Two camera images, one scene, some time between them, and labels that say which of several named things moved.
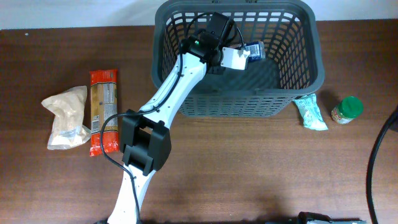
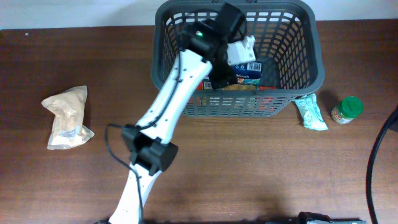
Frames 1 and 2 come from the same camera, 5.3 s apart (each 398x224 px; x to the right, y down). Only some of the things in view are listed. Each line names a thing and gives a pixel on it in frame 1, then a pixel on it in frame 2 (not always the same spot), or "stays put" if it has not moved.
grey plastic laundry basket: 292,34 stays put
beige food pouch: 68,130 stays put
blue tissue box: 257,50 -> 250,70
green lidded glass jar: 349,108 stays put
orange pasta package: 104,88 -> 206,85
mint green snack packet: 313,117 stays put
